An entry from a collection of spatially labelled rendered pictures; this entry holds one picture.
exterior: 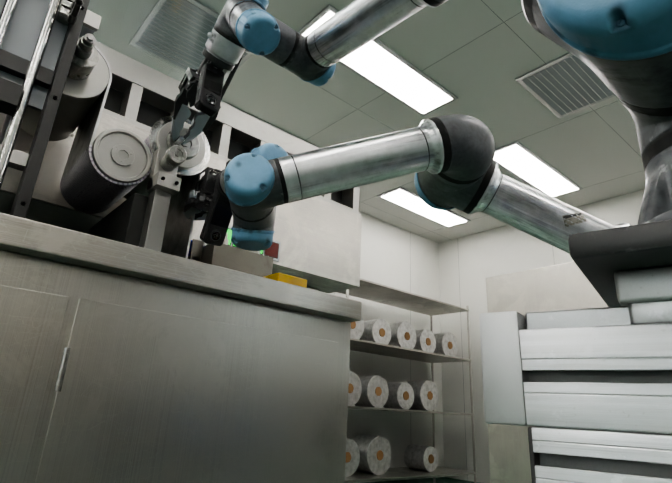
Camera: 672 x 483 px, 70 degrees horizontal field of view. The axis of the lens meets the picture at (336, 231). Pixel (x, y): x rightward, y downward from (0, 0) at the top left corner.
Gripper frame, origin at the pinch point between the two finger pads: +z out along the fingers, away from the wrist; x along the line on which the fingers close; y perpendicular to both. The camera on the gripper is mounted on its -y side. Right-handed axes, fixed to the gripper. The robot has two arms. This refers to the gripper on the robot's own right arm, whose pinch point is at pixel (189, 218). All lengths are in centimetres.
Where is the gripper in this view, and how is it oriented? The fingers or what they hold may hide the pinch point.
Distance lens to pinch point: 117.8
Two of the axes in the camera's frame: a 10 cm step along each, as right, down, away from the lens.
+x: -7.5, -2.7, -6.1
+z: -6.6, 2.3, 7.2
